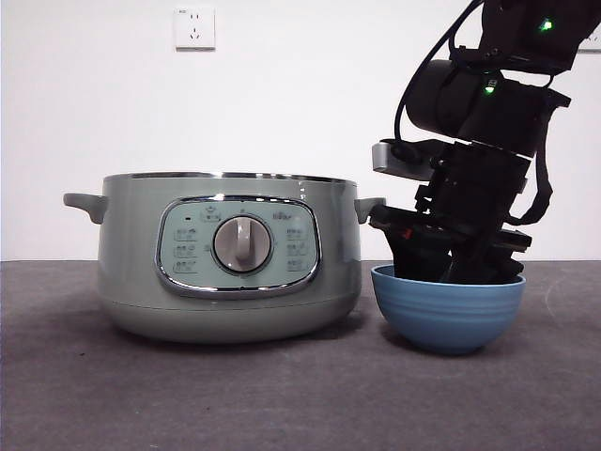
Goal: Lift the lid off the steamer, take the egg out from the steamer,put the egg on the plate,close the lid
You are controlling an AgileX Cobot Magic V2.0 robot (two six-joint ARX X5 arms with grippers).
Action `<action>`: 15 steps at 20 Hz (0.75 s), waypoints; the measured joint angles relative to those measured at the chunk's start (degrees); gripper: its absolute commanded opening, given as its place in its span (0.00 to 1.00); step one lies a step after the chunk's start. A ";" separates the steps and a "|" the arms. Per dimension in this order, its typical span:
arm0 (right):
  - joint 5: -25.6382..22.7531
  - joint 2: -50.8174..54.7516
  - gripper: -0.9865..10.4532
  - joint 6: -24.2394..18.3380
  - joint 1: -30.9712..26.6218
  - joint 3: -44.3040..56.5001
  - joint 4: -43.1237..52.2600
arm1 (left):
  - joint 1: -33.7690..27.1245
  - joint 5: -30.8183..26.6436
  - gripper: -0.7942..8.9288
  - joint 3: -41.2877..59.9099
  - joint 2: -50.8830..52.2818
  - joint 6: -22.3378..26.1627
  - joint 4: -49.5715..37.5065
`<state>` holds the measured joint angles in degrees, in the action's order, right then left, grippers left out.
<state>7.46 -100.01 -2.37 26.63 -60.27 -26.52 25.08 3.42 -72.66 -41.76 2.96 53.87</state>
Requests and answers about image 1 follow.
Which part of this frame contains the pale green electric steamer pot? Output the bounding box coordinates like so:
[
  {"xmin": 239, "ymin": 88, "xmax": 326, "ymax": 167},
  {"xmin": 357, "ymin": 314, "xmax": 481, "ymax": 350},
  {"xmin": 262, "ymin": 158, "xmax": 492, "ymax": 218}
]
[{"xmin": 62, "ymin": 171, "xmax": 388, "ymax": 346}]

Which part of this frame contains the blue ribbed bowl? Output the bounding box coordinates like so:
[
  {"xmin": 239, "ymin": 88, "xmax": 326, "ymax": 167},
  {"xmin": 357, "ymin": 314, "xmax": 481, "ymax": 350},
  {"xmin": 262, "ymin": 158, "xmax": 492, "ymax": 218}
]
[{"xmin": 370, "ymin": 263, "xmax": 527, "ymax": 356}]

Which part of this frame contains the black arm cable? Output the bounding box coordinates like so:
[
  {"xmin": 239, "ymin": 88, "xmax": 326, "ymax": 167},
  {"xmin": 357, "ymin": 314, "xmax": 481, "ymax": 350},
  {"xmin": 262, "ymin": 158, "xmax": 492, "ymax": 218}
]
[
  {"xmin": 393, "ymin": 0, "xmax": 485, "ymax": 159},
  {"xmin": 508, "ymin": 88, "xmax": 556, "ymax": 225}
]

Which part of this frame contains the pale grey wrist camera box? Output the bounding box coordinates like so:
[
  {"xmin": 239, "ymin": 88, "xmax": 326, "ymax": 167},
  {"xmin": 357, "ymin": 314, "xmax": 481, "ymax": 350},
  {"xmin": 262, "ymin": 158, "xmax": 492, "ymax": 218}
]
[{"xmin": 371, "ymin": 138, "xmax": 436, "ymax": 182}]

